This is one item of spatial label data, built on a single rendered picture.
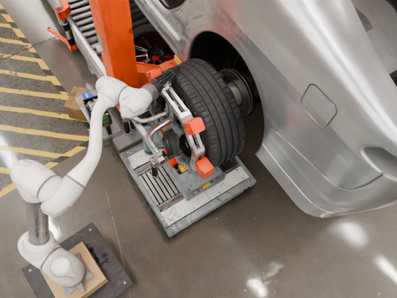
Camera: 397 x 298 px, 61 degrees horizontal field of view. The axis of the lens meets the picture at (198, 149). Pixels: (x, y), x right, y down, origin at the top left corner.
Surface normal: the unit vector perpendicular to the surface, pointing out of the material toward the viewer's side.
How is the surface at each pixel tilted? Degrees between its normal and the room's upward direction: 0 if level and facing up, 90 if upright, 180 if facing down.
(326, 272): 0
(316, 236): 0
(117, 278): 0
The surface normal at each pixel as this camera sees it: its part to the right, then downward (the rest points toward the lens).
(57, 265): 0.18, -0.42
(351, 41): -0.15, -0.16
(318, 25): -0.50, 0.07
